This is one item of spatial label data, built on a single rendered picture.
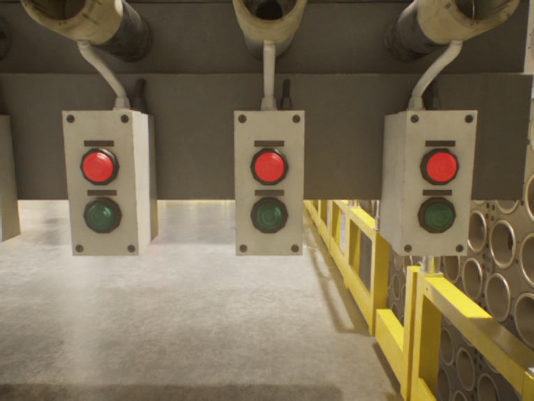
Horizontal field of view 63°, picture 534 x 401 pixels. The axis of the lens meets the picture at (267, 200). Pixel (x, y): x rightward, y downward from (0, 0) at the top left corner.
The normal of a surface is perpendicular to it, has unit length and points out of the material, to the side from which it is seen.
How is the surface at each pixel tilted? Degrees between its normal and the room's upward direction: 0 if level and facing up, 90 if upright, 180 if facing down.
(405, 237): 90
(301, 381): 0
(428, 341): 90
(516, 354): 0
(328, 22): 90
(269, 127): 90
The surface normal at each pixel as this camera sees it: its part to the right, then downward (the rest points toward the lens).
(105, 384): 0.00, -0.99
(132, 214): 0.00, 0.16
